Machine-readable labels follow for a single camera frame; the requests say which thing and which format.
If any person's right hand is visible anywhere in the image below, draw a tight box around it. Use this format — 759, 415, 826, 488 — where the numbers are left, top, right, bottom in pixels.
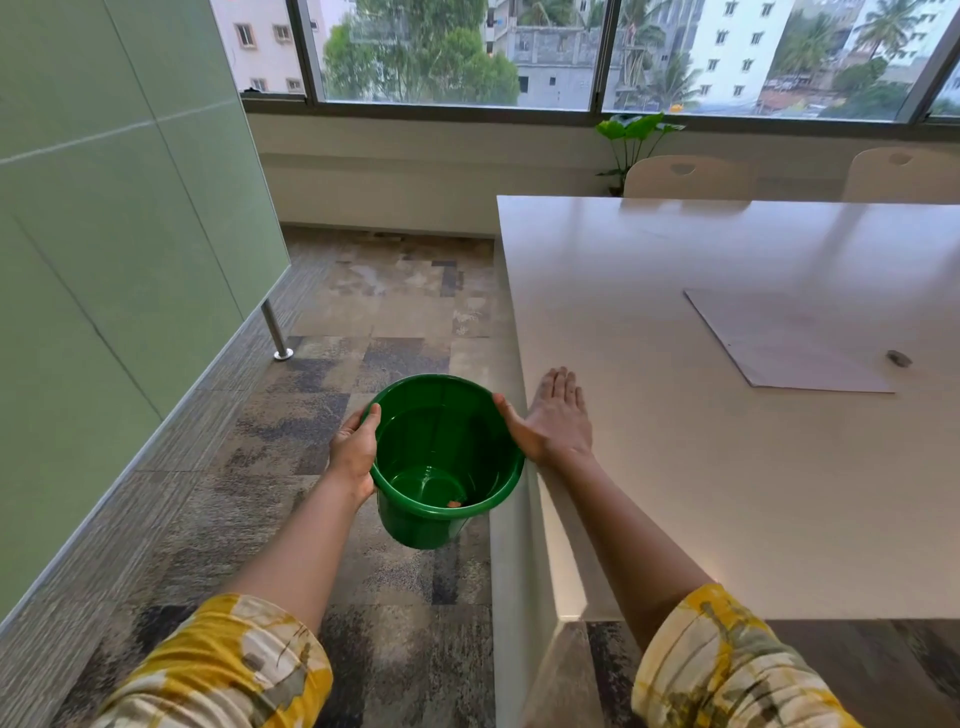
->
492, 366, 594, 468

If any green glass partition panel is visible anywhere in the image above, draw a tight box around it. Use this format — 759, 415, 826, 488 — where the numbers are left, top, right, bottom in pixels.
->
0, 0, 292, 624

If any green plastic bucket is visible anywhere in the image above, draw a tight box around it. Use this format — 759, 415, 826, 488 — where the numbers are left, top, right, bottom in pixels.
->
361, 373, 526, 551

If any metal partition post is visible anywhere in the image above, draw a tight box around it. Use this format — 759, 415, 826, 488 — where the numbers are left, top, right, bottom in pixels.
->
260, 300, 295, 363

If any person's right yellow patterned sleeve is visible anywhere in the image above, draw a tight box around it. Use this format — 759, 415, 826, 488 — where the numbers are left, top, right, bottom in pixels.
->
631, 583, 864, 728

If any grey paper sheet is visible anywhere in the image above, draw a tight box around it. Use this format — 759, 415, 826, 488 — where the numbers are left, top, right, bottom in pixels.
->
684, 288, 897, 394

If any person's left forearm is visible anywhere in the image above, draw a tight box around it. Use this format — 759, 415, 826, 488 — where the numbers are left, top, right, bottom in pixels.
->
217, 468, 376, 639

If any person's right forearm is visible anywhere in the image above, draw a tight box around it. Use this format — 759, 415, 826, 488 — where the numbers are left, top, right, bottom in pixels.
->
538, 448, 715, 654

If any person's left yellow patterned sleeve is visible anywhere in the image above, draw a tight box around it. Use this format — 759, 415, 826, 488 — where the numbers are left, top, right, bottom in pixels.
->
90, 594, 335, 728

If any dark window frame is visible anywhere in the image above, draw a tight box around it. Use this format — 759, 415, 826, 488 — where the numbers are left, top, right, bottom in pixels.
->
210, 0, 960, 127

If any green leafy potted plant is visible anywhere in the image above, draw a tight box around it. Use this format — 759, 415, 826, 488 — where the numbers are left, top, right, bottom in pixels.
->
595, 112, 686, 198

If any person's left hand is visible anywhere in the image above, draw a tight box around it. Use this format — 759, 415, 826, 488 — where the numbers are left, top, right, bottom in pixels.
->
327, 403, 382, 506

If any beige chair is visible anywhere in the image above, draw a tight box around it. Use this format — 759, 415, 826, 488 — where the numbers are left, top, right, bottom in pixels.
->
841, 147, 960, 204
623, 155, 755, 201

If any person's yellow patterned sleeve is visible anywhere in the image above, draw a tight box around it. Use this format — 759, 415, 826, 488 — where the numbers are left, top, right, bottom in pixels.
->
631, 583, 864, 728
90, 594, 335, 728

